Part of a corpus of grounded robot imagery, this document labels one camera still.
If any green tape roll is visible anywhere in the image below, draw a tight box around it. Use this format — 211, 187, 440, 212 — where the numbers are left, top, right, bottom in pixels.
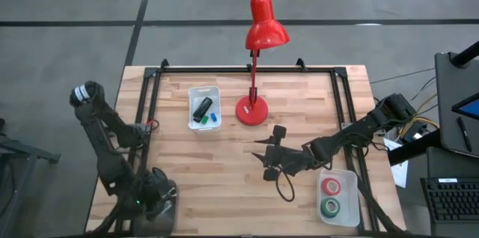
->
320, 197, 341, 219

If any dark metal stand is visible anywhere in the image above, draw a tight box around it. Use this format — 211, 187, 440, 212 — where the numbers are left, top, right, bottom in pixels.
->
0, 118, 61, 238

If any black pole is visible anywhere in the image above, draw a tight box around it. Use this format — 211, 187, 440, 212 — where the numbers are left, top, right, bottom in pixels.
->
448, 40, 479, 68

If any yellow cable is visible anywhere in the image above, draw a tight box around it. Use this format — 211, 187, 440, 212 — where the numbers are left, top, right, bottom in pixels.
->
398, 94, 439, 136

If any black aluminium table frame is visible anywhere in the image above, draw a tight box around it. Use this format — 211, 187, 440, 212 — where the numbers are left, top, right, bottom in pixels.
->
115, 58, 379, 236

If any red tape roll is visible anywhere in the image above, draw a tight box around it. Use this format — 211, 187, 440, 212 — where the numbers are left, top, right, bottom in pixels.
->
322, 177, 342, 197

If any black keyboard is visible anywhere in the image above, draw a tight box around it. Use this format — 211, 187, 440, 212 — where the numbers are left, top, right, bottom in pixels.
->
419, 177, 479, 225

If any thin grey floor cable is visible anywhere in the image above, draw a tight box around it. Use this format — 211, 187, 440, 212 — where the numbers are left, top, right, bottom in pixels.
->
370, 67, 437, 85

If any dark grey side desk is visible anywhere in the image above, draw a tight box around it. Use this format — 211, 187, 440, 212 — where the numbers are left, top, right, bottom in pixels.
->
434, 51, 479, 159

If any tablet with blue screen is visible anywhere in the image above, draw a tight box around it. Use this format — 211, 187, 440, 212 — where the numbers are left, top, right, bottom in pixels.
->
451, 94, 479, 121

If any white paper sheet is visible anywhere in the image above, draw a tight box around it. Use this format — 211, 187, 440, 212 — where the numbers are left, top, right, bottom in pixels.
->
383, 137, 409, 189

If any large black stapler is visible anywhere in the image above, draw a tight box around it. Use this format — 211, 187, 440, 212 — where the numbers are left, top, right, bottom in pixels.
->
192, 97, 214, 123

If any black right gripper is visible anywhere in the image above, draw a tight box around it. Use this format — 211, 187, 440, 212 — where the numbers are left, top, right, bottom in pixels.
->
251, 125, 320, 183

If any black power adapter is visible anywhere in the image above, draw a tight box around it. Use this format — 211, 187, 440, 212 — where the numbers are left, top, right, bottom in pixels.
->
403, 123, 427, 144

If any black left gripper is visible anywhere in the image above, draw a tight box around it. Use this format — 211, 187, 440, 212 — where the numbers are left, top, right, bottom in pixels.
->
141, 168, 177, 224

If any white bin with handle holes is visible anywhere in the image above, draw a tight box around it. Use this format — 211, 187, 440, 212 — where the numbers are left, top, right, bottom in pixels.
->
187, 85, 222, 134

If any black support beam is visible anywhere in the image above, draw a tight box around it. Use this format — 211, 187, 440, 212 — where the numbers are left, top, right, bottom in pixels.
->
387, 129, 442, 167

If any red desk lamp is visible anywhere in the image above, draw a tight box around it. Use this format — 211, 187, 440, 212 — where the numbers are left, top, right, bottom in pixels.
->
234, 0, 291, 126

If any black pen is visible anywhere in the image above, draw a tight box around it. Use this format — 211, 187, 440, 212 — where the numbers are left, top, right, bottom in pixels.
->
455, 116, 473, 153

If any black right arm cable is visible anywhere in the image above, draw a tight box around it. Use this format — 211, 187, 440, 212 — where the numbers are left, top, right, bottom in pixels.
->
275, 166, 296, 203

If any white plain plastic bin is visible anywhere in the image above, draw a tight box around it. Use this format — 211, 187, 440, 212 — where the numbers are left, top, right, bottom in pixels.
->
316, 168, 361, 228

